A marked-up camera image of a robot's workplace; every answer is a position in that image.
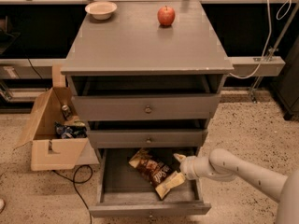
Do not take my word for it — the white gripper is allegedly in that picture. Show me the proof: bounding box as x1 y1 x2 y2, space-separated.
162 153 215 190

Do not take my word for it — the brown chip bag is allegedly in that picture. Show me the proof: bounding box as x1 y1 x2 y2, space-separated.
129 148 179 200

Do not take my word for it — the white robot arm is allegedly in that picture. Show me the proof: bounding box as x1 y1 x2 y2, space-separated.
163 148 299 224

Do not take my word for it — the grey open bottom drawer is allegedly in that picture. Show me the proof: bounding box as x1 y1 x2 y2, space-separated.
89 148 211 217

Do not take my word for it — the grey top drawer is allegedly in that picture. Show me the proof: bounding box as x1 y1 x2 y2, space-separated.
72 94 220 121

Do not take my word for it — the grey middle drawer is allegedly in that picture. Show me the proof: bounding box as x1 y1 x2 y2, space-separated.
88 129 207 148

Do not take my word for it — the brass top drawer knob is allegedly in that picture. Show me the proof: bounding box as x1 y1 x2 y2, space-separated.
144 106 152 114

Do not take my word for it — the grey wooden drawer cabinet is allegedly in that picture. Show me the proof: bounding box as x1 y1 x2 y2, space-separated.
61 0 235 154

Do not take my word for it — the blue snack bag in box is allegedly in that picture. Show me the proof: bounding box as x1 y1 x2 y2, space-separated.
54 121 87 139

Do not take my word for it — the metal can in box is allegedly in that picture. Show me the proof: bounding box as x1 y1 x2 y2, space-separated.
62 105 73 120

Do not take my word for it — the open cardboard box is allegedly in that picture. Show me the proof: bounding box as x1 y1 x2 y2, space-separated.
15 64 99 171

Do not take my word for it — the dark cabinet at right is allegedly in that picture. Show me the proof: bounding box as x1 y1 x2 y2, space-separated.
272 37 299 120

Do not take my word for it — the red apple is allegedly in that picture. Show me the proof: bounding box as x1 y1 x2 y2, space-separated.
157 6 176 26

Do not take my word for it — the white bowl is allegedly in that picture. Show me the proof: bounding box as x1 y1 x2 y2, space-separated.
85 1 117 21

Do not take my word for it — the black floor cable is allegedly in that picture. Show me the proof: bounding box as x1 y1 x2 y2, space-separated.
51 164 93 224

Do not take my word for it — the white hanging cable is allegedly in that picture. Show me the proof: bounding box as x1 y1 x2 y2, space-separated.
229 0 292 80

